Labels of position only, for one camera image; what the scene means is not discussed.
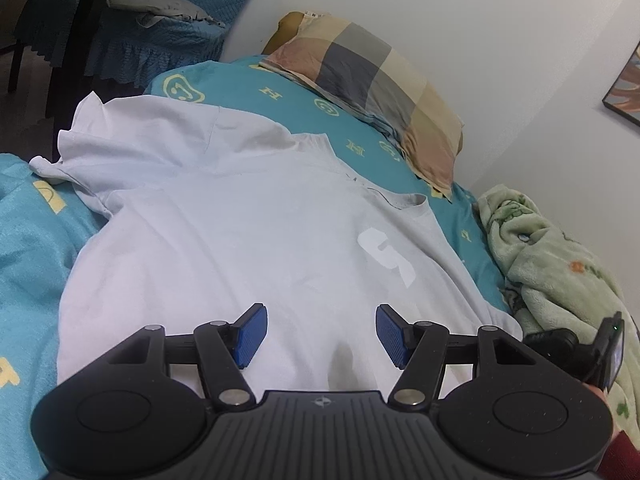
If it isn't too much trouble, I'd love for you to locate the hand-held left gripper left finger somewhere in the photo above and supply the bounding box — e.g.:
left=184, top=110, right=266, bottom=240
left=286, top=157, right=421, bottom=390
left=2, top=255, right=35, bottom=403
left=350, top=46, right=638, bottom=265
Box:
left=106, top=303, right=269, bottom=409

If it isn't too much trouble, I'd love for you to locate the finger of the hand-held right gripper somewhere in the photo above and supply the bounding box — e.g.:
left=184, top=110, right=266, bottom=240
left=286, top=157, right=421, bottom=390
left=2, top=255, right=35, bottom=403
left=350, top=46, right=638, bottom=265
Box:
left=522, top=328, right=581, bottom=367

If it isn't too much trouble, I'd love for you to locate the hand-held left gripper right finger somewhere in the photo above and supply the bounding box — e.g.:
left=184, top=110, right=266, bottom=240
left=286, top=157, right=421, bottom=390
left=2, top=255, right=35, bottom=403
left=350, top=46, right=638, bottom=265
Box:
left=375, top=303, right=539, bottom=410

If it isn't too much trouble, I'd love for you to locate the white t-shirt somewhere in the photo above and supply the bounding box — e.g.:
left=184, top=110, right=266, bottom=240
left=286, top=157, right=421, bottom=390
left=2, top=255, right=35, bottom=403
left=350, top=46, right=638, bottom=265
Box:
left=29, top=91, right=523, bottom=393

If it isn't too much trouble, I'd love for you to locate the person's right forearm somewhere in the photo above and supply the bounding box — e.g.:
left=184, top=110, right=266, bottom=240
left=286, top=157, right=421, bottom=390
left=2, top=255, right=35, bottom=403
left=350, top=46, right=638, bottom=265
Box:
left=582, top=382, right=640, bottom=480

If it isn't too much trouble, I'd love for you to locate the green fleece blanket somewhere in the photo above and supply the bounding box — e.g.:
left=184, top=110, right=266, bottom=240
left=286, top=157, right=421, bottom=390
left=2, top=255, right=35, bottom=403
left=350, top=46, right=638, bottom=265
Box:
left=472, top=185, right=640, bottom=441

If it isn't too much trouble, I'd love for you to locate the teal printed bed sheet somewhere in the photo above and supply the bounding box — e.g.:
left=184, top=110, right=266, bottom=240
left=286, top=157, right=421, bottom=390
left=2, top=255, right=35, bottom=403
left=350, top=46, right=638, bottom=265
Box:
left=145, top=55, right=523, bottom=328

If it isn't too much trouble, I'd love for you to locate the plaid pillow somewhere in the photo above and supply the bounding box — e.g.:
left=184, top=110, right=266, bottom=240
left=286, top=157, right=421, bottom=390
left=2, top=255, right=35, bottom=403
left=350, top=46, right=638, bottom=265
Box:
left=259, top=12, right=463, bottom=203

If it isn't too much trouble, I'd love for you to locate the blue frilled sofa cover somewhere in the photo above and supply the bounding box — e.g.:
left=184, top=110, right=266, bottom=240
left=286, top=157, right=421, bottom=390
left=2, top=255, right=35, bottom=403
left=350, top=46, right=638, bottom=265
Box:
left=12, top=0, right=275, bottom=92

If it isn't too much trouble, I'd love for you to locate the mustard yellow pillow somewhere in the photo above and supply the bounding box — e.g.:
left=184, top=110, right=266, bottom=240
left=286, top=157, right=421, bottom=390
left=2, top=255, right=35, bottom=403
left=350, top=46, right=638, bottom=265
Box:
left=262, top=11, right=308, bottom=56

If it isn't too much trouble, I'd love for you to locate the grey cloth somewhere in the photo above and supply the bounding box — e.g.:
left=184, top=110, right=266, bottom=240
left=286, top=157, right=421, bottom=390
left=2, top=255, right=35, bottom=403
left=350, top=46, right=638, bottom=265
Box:
left=107, top=0, right=227, bottom=29

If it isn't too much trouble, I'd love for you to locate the dark wooden chair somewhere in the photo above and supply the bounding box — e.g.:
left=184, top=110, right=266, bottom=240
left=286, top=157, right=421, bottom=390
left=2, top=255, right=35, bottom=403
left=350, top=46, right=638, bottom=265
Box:
left=7, top=0, right=125, bottom=122

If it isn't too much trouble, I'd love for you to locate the framed wall picture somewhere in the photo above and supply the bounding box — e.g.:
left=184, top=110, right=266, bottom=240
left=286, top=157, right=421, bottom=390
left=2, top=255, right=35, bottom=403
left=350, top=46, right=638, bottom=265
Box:
left=602, top=42, right=640, bottom=127

